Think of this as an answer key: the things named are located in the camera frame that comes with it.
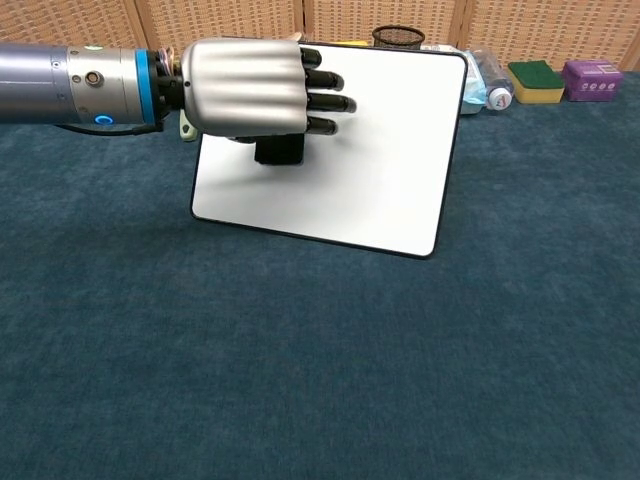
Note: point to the black mesh pen holder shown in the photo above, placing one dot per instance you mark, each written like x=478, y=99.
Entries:
x=398, y=36

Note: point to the yellow flat object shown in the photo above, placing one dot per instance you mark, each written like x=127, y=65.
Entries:
x=350, y=43

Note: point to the woven folding screen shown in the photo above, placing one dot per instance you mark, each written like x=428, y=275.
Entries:
x=450, y=20

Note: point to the clear plastic bottle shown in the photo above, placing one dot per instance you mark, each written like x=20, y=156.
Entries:
x=492, y=80

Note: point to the black blue board eraser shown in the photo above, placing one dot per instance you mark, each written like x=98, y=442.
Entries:
x=280, y=149

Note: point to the purple box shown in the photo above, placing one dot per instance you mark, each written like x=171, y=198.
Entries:
x=592, y=80

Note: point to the white board black frame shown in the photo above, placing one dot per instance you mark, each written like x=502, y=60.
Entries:
x=380, y=175

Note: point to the green lint roller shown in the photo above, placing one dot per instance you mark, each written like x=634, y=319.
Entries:
x=186, y=127

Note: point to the blue face mask pack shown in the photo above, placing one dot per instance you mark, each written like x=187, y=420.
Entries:
x=472, y=87

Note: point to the blue tablecloth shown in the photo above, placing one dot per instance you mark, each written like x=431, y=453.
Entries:
x=320, y=325

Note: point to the green yellow sponge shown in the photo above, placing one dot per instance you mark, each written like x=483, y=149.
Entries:
x=535, y=82

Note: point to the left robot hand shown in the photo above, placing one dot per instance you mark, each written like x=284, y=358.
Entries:
x=245, y=87

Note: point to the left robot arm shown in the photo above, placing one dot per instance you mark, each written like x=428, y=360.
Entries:
x=70, y=85

